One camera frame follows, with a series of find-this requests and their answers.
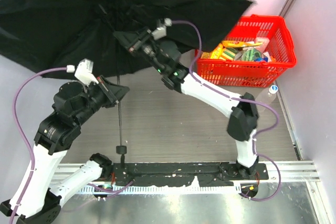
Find black folding umbrella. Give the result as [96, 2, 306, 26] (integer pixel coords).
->
[0, 0, 255, 168]

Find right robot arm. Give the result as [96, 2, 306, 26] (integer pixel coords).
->
[113, 29, 259, 178]

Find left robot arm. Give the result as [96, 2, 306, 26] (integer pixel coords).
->
[1, 76, 130, 223]

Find yellow snack package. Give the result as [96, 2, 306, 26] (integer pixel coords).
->
[222, 40, 262, 48]

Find yellow green sponge pack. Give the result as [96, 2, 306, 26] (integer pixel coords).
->
[219, 48, 239, 60]

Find red plastic shopping basket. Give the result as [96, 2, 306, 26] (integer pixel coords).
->
[196, 15, 297, 88]

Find green striped package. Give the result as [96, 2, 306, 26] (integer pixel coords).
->
[241, 47, 263, 61]

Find white box in basket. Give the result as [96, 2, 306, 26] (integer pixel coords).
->
[255, 37, 270, 52]

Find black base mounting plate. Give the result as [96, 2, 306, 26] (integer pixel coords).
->
[113, 162, 269, 187]

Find clear plastic water bottle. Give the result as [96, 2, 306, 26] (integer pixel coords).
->
[255, 84, 279, 105]

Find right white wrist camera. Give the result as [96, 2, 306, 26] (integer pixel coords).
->
[151, 18, 172, 40]

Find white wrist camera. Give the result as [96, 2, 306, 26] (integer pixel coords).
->
[151, 18, 172, 40]
[66, 59, 98, 87]

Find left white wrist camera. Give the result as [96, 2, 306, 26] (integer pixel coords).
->
[66, 59, 98, 87]

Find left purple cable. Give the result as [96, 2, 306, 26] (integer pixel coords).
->
[9, 66, 77, 224]

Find purple cable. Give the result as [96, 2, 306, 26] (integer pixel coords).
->
[9, 66, 77, 224]
[170, 19, 283, 202]

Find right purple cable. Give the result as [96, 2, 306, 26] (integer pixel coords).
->
[170, 19, 283, 202]

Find aluminium frame rail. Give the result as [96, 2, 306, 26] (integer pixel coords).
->
[50, 161, 323, 223]

